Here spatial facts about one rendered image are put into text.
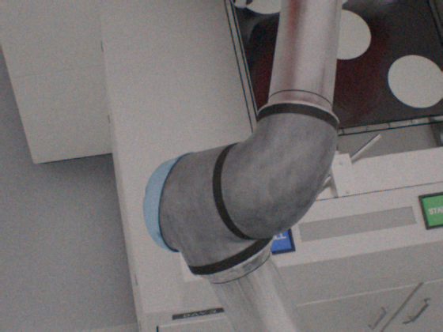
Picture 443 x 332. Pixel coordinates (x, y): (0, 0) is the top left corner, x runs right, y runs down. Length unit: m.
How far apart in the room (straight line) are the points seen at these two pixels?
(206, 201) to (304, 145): 0.13
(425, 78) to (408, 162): 0.15
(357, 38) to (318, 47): 0.53
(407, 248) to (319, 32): 0.44
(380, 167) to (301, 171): 0.52
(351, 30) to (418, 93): 0.16
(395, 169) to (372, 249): 0.20
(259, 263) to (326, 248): 0.27
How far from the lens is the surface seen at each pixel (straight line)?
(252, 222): 1.10
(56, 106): 2.19
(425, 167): 1.61
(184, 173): 1.15
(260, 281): 1.20
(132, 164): 1.62
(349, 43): 1.67
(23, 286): 2.43
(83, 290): 2.41
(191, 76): 1.70
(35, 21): 1.89
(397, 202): 1.49
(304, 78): 1.13
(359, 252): 1.45
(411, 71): 1.67
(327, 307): 1.70
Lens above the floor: 2.30
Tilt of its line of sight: 66 degrees down
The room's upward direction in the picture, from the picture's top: 7 degrees clockwise
